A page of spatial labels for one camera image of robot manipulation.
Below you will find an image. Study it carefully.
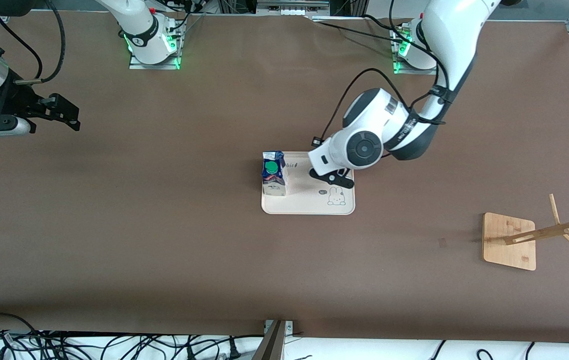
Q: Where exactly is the aluminium frame rail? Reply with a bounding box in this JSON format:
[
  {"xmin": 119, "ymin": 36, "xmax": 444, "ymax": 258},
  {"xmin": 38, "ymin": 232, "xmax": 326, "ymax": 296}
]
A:
[{"xmin": 257, "ymin": 0, "xmax": 330, "ymax": 11}]

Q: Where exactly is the aluminium profile post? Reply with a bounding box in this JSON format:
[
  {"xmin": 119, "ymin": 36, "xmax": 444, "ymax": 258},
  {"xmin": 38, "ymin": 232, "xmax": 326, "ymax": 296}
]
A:
[{"xmin": 250, "ymin": 319, "xmax": 294, "ymax": 360}]

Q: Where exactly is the wooden mug rack with pegs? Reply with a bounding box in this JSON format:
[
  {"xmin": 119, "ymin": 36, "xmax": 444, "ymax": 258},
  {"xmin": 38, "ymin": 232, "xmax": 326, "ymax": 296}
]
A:
[{"xmin": 482, "ymin": 193, "xmax": 569, "ymax": 272}]

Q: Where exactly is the cream tray with rabbit print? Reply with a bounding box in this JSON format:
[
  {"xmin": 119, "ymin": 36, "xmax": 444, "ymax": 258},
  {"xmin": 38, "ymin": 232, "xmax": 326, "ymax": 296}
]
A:
[{"xmin": 261, "ymin": 151, "xmax": 356, "ymax": 216}]

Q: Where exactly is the aluminium arm base plate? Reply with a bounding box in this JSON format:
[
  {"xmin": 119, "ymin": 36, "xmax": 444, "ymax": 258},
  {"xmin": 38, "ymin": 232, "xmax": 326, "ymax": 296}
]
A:
[
  {"xmin": 128, "ymin": 30, "xmax": 181, "ymax": 71},
  {"xmin": 389, "ymin": 22, "xmax": 438, "ymax": 75}
]

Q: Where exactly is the black camera cable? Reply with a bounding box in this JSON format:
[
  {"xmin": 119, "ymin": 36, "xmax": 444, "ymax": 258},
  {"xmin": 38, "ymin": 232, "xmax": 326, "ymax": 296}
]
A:
[{"xmin": 313, "ymin": 67, "xmax": 448, "ymax": 147}]

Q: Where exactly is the blue milk carton green cap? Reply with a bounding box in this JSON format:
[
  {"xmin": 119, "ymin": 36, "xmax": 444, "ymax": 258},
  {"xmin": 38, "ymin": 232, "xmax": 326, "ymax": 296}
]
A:
[{"xmin": 261, "ymin": 150, "xmax": 289, "ymax": 197}]

